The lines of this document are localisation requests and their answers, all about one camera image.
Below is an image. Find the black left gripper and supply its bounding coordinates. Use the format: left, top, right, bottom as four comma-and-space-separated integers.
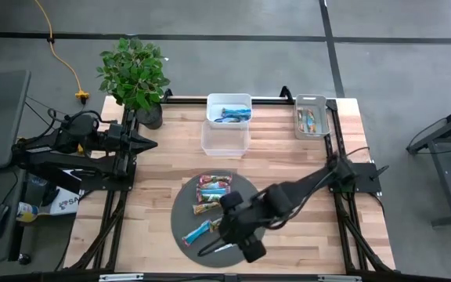
106, 128, 159, 156

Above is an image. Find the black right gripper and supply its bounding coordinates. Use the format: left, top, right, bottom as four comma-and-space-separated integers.
218, 190, 268, 262

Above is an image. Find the green brown granola bar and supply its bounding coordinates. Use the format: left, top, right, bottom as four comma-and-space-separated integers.
197, 193, 227, 204

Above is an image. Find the light blue red granola bar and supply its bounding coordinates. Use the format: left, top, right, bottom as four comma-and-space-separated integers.
196, 185, 231, 198

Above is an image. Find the blue purple granola bar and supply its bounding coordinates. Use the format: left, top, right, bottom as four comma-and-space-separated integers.
213, 115, 246, 124

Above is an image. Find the round grey woven mat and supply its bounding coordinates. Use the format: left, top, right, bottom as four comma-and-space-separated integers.
170, 170, 268, 269

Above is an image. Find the potted green plant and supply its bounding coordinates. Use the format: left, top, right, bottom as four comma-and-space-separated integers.
95, 36, 171, 131

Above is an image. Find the clear plastic bin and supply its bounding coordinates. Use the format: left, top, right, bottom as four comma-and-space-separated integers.
200, 118, 251, 158

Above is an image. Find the white translucent plastic bin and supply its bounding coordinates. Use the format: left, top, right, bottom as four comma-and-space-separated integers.
205, 92, 254, 126

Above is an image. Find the white printed box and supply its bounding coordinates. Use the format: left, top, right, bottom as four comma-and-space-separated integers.
48, 186, 81, 216

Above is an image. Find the yellow white bottle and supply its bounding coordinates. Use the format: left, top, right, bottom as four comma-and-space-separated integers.
16, 201, 40, 223

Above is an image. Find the black metal desk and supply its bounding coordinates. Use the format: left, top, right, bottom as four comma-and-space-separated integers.
405, 97, 451, 228

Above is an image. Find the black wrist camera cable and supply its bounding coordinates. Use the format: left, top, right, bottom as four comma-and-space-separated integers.
197, 233, 234, 259

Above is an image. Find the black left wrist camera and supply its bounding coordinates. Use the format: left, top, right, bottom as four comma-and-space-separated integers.
106, 121, 124, 137

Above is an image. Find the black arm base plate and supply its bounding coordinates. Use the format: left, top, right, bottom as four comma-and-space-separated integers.
79, 163, 138, 193
324, 161, 391, 194

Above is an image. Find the yellow extension cord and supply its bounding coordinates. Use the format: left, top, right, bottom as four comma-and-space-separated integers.
32, 0, 91, 105

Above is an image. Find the black aluminium table frame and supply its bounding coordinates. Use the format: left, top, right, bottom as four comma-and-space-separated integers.
55, 85, 397, 282

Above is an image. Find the silver frame bracket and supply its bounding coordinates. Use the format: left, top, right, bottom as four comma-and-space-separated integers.
318, 275, 363, 282
99, 273, 144, 282

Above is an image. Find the beige bin with handles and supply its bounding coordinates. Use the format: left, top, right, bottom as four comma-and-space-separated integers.
294, 93, 331, 141

